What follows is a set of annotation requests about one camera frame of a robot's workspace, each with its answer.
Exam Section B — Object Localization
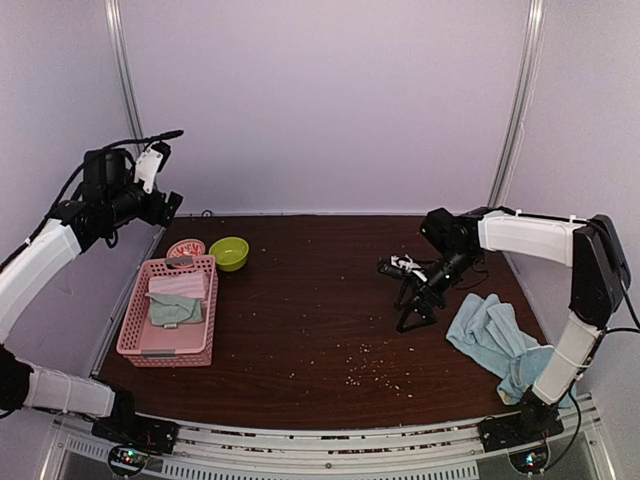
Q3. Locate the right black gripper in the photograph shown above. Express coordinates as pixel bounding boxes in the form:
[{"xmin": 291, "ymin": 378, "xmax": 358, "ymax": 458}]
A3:
[{"xmin": 396, "ymin": 247, "xmax": 480, "ymax": 333}]

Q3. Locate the pink towel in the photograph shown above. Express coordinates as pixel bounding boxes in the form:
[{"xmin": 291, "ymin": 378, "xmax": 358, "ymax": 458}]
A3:
[{"xmin": 148, "ymin": 271, "xmax": 209, "ymax": 299}]

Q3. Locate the green towel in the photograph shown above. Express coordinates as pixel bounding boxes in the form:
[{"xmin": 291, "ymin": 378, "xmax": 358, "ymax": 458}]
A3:
[{"xmin": 146, "ymin": 293, "xmax": 204, "ymax": 329}]

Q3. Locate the pink plastic basket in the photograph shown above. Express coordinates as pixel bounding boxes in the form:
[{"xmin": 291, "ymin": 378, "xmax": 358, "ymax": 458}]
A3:
[{"xmin": 116, "ymin": 255, "xmax": 218, "ymax": 368}]

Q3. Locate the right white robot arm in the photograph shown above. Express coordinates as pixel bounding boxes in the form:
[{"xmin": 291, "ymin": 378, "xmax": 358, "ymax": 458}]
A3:
[{"xmin": 377, "ymin": 207, "xmax": 632, "ymax": 442}]

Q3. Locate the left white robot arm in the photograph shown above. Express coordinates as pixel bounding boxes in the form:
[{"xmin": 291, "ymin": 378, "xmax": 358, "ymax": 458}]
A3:
[{"xmin": 1, "ymin": 141, "xmax": 182, "ymax": 444}]

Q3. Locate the red patterned bowl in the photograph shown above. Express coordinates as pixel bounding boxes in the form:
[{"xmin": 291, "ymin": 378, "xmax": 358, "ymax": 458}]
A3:
[{"xmin": 166, "ymin": 239, "xmax": 207, "ymax": 259}]

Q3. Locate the blue towel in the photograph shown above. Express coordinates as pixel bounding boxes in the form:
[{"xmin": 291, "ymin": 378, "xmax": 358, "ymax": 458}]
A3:
[{"xmin": 446, "ymin": 293, "xmax": 557, "ymax": 406}]

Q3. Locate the green bowl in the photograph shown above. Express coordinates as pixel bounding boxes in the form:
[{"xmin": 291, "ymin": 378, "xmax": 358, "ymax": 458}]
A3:
[{"xmin": 209, "ymin": 236, "xmax": 249, "ymax": 272}]

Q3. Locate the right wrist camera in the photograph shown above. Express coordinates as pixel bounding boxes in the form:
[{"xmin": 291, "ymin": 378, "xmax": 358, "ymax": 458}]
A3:
[{"xmin": 376, "ymin": 255, "xmax": 428, "ymax": 282}]

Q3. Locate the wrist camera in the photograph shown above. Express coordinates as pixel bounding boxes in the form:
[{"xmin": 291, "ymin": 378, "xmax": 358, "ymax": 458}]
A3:
[
  {"xmin": 134, "ymin": 141, "xmax": 171, "ymax": 195},
  {"xmin": 376, "ymin": 255, "xmax": 428, "ymax": 282}
]

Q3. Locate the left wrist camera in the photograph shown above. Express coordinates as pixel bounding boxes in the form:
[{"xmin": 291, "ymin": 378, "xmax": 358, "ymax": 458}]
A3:
[{"xmin": 134, "ymin": 141, "xmax": 171, "ymax": 195}]

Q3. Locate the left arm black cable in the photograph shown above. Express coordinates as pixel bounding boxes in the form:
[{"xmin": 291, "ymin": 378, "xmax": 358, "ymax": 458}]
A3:
[{"xmin": 0, "ymin": 128, "xmax": 185, "ymax": 271}]

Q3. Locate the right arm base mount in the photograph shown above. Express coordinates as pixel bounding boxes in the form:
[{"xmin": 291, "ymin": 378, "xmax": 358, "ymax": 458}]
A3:
[{"xmin": 477, "ymin": 413, "xmax": 564, "ymax": 475}]

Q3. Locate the left aluminium frame post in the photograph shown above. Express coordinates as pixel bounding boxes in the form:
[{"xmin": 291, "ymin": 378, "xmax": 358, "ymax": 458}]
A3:
[{"xmin": 104, "ymin": 0, "xmax": 143, "ymax": 138}]

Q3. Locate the aluminium frame post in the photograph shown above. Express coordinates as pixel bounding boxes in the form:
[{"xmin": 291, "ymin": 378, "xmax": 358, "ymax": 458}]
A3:
[
  {"xmin": 104, "ymin": 0, "xmax": 143, "ymax": 138},
  {"xmin": 488, "ymin": 0, "xmax": 546, "ymax": 207}
]

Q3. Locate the aluminium front rail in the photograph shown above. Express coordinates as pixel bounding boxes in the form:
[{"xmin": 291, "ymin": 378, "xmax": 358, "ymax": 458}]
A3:
[{"xmin": 39, "ymin": 417, "xmax": 619, "ymax": 480}]

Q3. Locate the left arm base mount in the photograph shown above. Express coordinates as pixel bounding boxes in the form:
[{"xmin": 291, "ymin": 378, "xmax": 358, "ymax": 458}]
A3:
[{"xmin": 91, "ymin": 416, "xmax": 179, "ymax": 479}]

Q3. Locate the right aluminium frame post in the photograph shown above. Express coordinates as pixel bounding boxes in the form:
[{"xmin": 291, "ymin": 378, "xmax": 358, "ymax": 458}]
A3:
[{"xmin": 488, "ymin": 0, "xmax": 546, "ymax": 207}]

